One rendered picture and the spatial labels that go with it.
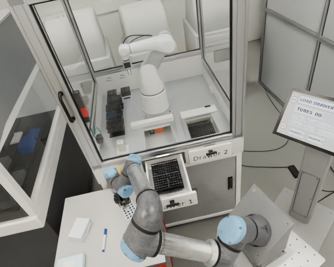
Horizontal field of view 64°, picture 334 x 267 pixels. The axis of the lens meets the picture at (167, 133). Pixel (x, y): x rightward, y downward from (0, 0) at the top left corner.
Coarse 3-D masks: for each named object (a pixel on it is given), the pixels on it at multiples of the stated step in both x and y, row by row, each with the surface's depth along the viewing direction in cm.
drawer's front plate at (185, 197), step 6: (186, 192) 152; (192, 192) 151; (162, 198) 152; (168, 198) 151; (174, 198) 151; (180, 198) 152; (186, 198) 153; (192, 198) 154; (162, 204) 153; (180, 204) 156; (186, 204) 157; (192, 204) 158
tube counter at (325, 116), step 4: (316, 112) 157; (320, 112) 156; (316, 116) 157; (320, 116) 156; (324, 116) 154; (328, 116) 153; (332, 116) 152; (324, 120) 154; (328, 120) 153; (332, 120) 152
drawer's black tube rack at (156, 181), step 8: (152, 168) 174; (160, 168) 172; (168, 168) 171; (176, 168) 175; (160, 176) 172; (168, 176) 167; (176, 176) 165; (160, 184) 163; (168, 184) 162; (160, 192) 162
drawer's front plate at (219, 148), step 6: (222, 144) 176; (228, 144) 176; (192, 150) 176; (198, 150) 176; (204, 150) 176; (216, 150) 178; (222, 150) 179; (228, 150) 180; (192, 156) 178; (198, 156) 179; (204, 156) 180; (216, 156) 182; (222, 156) 183; (192, 162) 182
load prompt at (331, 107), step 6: (300, 96) 163; (306, 96) 161; (300, 102) 163; (306, 102) 160; (312, 102) 159; (318, 102) 157; (324, 102) 155; (318, 108) 157; (324, 108) 155; (330, 108) 153
